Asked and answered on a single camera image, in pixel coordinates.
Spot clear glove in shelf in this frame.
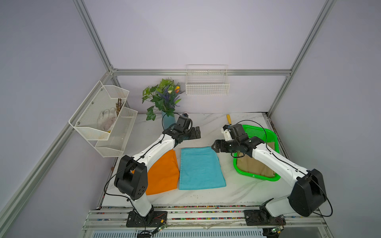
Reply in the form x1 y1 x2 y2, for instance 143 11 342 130
97 108 117 132

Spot artificial green plant bouquet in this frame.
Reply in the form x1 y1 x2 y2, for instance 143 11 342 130
142 78 184 121

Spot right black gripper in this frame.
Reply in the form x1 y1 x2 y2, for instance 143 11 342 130
212 139 240 152

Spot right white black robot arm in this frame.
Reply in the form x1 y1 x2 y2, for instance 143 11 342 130
211 124 329 217

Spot aluminium front rail frame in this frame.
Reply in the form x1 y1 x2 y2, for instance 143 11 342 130
79 205 333 238

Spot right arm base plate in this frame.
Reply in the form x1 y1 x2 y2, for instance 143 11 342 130
244 210 286 226

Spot dried twigs in shelf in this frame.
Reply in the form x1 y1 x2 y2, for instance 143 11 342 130
116 98 123 116

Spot green plastic basket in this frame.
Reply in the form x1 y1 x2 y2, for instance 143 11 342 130
233 125 281 182

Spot white wire wall basket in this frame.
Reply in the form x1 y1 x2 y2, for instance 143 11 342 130
186 64 230 96

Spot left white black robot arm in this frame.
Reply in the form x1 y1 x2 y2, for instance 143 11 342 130
114 114 201 218

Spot khaki pants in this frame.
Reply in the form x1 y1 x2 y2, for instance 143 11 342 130
235 153 275 179

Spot yellow blue garden fork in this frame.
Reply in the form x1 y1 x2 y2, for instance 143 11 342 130
227 114 232 127

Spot orange pants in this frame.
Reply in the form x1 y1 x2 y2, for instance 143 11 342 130
146 150 180 195

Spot teal pants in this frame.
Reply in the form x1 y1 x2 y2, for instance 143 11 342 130
179 147 226 190

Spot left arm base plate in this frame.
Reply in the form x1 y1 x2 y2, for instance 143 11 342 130
126 208 168 228

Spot teal vase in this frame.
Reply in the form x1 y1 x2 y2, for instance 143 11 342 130
161 112 176 130

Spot white two-tier mesh shelf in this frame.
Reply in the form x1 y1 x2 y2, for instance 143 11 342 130
68 81 138 158

